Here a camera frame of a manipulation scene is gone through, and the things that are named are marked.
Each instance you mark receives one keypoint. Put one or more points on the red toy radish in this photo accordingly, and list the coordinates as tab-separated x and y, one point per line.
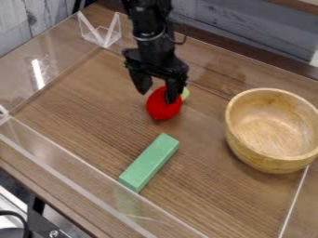
158	109

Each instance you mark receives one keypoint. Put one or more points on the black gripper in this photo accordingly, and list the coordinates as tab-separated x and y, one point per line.
153	59

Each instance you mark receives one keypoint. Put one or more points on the clear acrylic corner bracket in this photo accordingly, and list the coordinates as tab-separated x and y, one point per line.
102	36

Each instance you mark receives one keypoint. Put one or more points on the black metal table bracket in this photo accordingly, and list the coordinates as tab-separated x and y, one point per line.
42	228

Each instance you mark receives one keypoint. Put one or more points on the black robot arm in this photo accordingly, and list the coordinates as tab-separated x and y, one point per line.
149	15

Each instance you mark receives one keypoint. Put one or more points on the green rectangular block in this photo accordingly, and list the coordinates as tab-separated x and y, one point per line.
150	161

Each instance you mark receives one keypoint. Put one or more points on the wooden bowl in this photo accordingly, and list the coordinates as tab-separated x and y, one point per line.
272	130

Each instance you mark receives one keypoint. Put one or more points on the clear acrylic tray wall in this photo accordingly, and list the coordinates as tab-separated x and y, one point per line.
106	209

